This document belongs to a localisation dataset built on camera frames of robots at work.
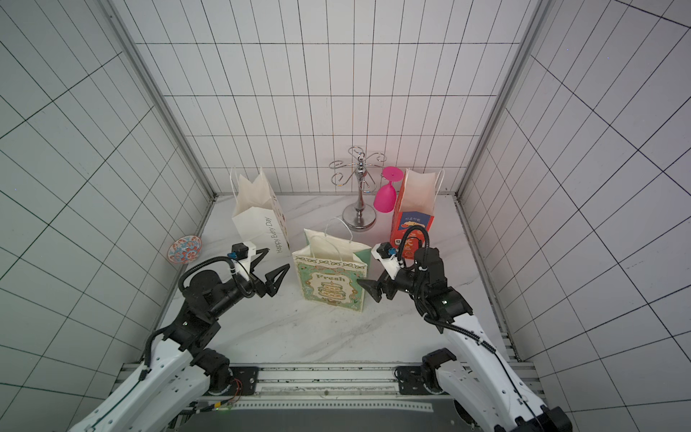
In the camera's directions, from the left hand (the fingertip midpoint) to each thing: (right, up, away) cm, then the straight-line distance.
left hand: (276, 261), depth 73 cm
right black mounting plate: (+37, -33, -1) cm, 50 cm away
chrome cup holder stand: (+24, +12, +37) cm, 46 cm away
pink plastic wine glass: (+33, +20, +21) cm, 44 cm away
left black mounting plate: (-9, -33, 0) cm, 34 cm away
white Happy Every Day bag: (-8, +12, +8) cm, 17 cm away
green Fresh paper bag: (+15, 0, -3) cm, 16 cm away
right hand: (+26, 0, +1) cm, 26 cm away
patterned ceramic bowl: (-43, 0, +27) cm, 51 cm away
